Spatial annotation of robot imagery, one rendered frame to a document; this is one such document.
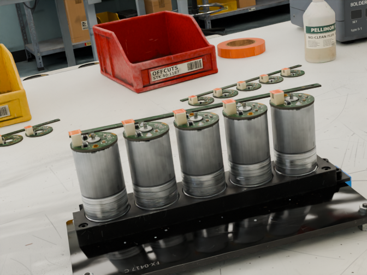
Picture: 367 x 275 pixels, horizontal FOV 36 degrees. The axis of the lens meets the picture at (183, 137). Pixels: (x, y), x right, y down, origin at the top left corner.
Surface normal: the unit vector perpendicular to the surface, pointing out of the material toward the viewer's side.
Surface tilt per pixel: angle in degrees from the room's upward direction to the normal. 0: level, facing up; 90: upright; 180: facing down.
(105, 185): 90
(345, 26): 90
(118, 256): 0
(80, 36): 89
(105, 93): 0
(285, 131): 90
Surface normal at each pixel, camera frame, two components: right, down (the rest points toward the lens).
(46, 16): 0.43, 0.28
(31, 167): -0.12, -0.93
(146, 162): -0.14, 0.37
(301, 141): 0.21, 0.33
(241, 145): -0.39, 0.38
